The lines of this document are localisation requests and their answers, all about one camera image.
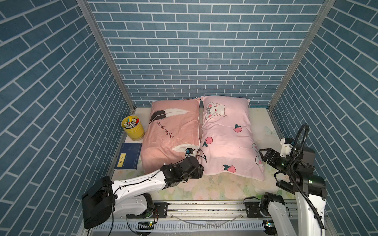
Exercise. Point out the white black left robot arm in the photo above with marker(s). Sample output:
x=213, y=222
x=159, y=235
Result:
x=132, y=197

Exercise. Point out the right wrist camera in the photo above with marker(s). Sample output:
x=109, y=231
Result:
x=286, y=146

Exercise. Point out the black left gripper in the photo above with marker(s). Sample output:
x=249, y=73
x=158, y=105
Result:
x=198, y=172

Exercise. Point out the floral table cloth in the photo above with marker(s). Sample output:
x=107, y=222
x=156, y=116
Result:
x=228, y=186

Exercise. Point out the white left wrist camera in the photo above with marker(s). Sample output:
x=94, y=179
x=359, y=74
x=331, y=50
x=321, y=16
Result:
x=189, y=151

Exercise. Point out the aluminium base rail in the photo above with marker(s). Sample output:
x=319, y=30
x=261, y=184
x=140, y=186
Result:
x=218, y=218

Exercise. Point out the dark blue notebook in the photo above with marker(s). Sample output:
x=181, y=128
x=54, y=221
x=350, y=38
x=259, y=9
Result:
x=129, y=156

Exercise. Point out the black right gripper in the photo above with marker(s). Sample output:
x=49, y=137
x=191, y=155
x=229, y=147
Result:
x=270, y=153

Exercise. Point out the light pink cartoon pillow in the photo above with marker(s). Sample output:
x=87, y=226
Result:
x=227, y=140

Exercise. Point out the yellow pen cup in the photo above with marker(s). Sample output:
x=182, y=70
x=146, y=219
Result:
x=133, y=127

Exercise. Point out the salmon pink feather pillow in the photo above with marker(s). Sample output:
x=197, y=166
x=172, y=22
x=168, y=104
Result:
x=173, y=128

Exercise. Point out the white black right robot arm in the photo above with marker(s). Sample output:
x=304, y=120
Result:
x=310, y=193

